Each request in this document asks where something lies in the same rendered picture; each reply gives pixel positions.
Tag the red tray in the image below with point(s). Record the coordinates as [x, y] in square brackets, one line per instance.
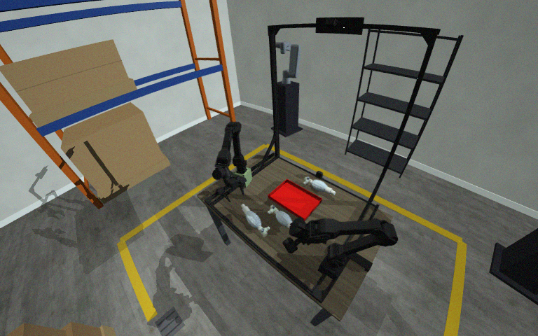
[300, 202]

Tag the white resuscitator bag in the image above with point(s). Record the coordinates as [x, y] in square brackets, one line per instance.
[254, 220]

